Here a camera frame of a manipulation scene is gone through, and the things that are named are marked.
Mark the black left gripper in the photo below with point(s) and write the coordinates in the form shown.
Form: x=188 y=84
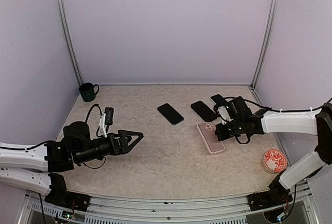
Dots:
x=123 y=147

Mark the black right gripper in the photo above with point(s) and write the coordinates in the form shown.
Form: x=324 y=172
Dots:
x=219 y=131

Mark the pink clear phone case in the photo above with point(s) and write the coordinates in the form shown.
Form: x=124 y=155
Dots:
x=207 y=133

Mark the light blue phone case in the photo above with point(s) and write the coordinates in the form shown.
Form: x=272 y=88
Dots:
x=219 y=100

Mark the small black phone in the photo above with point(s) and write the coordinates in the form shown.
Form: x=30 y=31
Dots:
x=171 y=115

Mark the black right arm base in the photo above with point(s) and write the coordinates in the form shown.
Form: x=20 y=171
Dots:
x=274 y=196

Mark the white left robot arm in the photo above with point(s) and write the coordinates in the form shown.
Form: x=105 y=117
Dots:
x=38 y=168

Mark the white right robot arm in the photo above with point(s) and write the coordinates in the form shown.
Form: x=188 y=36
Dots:
x=238 y=119

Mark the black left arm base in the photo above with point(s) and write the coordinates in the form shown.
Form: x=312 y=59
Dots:
x=60 y=196

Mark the red patterned white dish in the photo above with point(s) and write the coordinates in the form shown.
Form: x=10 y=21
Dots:
x=274 y=161

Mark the dark green mug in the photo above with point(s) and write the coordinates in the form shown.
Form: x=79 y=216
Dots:
x=88 y=91

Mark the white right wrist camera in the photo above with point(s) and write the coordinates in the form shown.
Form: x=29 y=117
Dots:
x=222 y=113

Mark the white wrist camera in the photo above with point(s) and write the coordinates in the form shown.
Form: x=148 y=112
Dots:
x=222 y=113
x=106 y=121

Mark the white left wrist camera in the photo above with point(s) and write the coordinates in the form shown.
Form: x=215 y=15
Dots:
x=106 y=121

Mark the right aluminium corner post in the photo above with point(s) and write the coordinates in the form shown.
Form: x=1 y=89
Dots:
x=265 y=43

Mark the aluminium corner post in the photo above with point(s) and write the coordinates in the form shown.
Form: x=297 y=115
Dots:
x=265 y=43
x=68 y=41

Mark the aluminium front rail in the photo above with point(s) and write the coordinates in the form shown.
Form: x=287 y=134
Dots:
x=230 y=209

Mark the left aluminium corner post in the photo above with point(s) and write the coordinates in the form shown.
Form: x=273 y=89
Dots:
x=68 y=41

